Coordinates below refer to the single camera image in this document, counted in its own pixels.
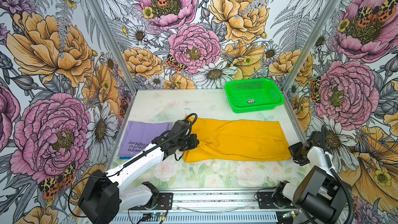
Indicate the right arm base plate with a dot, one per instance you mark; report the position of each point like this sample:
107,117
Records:
265,200

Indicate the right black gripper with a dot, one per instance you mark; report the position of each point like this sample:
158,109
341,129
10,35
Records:
292,150

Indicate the right green circuit board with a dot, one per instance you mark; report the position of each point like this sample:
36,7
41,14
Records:
290,214

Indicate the aluminium front rail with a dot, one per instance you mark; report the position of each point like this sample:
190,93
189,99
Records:
211,200

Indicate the aluminium corner post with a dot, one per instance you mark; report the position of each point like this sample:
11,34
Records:
305,51
99,15

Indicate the right aluminium corner post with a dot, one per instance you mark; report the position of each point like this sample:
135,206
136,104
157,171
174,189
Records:
305,51

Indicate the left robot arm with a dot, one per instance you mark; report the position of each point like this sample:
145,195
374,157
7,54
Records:
122,176

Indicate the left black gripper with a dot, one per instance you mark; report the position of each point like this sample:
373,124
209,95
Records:
194,142

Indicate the left aluminium corner post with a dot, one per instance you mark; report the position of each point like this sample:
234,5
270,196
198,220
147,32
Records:
99,15

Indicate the folded purple t shirt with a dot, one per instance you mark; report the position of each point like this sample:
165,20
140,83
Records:
138,136

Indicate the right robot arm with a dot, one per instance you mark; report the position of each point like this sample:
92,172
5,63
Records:
322,195

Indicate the green circuit board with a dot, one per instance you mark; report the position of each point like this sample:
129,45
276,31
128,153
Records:
154,216
290,214

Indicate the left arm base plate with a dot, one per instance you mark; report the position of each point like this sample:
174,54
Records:
164,201

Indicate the yellow t shirt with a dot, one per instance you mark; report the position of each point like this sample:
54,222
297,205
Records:
239,140

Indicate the green plastic basket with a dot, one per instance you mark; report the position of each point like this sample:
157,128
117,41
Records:
264,91

